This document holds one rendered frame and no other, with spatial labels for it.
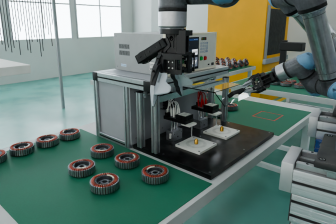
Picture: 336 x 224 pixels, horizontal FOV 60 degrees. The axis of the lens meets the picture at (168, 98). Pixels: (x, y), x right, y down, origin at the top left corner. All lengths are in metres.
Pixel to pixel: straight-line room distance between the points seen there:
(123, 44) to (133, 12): 8.01
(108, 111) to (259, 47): 3.77
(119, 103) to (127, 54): 0.27
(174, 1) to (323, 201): 0.65
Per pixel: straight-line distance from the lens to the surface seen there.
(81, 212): 1.09
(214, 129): 1.68
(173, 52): 0.78
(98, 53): 8.83
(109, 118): 1.60
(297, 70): 1.31
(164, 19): 0.76
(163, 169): 1.24
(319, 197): 0.92
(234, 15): 5.24
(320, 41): 1.18
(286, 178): 0.91
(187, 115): 1.46
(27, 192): 1.27
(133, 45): 1.55
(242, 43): 5.17
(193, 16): 8.03
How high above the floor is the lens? 1.37
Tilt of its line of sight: 14 degrees down
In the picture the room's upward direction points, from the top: straight up
